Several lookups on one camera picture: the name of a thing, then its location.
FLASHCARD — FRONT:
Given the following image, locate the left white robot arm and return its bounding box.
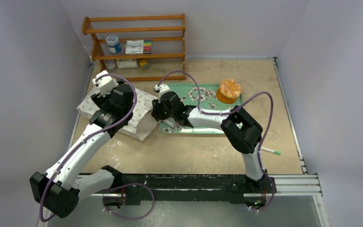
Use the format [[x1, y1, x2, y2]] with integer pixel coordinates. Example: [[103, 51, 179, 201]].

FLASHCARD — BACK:
[[29, 84, 137, 222]]

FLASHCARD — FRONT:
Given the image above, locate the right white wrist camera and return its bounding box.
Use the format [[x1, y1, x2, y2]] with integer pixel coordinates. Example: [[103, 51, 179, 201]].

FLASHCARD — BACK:
[[154, 84, 171, 100]]

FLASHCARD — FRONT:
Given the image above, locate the small clear jar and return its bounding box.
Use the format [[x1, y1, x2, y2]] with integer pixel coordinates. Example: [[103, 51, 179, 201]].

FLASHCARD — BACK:
[[104, 60, 117, 70]]

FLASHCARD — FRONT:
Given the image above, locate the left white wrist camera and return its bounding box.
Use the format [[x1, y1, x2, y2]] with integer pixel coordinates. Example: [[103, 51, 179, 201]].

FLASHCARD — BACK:
[[92, 70, 118, 96]]

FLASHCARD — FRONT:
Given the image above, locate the white small box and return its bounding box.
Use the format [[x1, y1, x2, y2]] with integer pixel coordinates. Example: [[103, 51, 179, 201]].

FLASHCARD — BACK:
[[116, 59, 138, 69]]

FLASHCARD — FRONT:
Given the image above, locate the orange fake bread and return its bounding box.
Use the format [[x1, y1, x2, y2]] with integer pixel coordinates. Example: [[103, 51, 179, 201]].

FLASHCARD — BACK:
[[216, 79, 242, 104]]

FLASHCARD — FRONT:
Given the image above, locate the yellow grey sharpener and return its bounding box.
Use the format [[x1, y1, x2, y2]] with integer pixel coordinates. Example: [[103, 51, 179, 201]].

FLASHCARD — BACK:
[[138, 59, 150, 69]]

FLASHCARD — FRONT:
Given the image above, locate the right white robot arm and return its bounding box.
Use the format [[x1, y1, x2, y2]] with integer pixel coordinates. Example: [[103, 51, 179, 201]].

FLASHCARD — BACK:
[[152, 91, 274, 192]]

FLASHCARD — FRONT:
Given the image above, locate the wooden shelf rack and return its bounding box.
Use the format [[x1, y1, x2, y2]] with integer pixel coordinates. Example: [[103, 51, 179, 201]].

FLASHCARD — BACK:
[[82, 14, 186, 70]]

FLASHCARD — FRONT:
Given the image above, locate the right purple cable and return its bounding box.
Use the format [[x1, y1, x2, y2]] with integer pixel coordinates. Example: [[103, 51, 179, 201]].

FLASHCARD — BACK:
[[156, 70, 277, 212]]

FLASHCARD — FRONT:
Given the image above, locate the green floral tray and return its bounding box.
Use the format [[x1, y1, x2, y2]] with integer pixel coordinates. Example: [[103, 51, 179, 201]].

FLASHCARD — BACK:
[[158, 83, 243, 135]]

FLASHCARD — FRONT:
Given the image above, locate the green white pen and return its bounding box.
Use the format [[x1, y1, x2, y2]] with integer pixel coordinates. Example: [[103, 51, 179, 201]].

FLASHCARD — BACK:
[[261, 147, 281, 155]]

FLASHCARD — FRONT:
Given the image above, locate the pack of coloured markers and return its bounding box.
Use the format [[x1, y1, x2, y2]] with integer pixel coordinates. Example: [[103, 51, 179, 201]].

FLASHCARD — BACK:
[[125, 40, 152, 54]]

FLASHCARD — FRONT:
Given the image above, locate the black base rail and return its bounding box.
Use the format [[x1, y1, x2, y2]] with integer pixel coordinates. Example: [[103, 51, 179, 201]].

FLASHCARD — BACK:
[[102, 174, 276, 207]]

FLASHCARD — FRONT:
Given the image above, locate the blue lidded jar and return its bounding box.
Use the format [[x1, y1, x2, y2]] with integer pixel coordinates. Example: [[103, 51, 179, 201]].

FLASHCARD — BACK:
[[105, 35, 121, 53]]

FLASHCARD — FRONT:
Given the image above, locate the white patterned paper bag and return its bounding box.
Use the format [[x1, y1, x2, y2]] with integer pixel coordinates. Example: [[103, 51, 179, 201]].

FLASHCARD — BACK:
[[76, 86, 158, 141]]

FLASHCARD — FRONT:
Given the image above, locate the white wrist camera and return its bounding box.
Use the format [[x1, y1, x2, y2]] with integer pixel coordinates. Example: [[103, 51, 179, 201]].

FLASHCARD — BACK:
[[92, 70, 118, 96], [154, 84, 171, 100]]

